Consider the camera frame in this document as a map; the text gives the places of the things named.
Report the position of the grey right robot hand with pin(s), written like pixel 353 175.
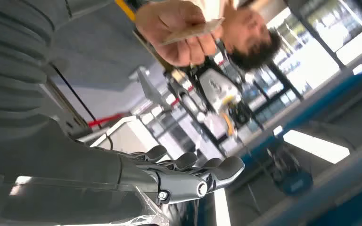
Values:
pixel 74 162

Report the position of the person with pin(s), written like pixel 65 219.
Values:
pixel 246 28

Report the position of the clear plastic cover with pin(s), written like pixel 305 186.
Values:
pixel 74 206

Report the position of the red barrier belt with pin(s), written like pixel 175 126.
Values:
pixel 104 121

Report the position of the white humanoid robot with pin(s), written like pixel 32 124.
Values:
pixel 218 90

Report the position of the ceiling light panel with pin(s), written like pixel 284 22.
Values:
pixel 316 146

